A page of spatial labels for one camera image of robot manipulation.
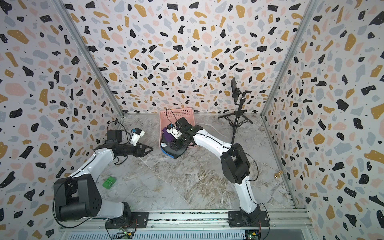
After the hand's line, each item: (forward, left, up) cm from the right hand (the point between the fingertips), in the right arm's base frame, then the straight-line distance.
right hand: (174, 144), depth 89 cm
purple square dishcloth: (+10, +6, -6) cm, 13 cm away
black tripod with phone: (+21, -40, +1) cm, 45 cm away
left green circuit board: (-43, +19, -12) cm, 49 cm away
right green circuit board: (-41, -42, -15) cm, 61 cm away
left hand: (-3, +13, +2) cm, 14 cm away
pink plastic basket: (+32, +10, -9) cm, 35 cm away
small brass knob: (-13, -61, -12) cm, 64 cm away
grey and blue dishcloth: (-4, +5, -5) cm, 8 cm away
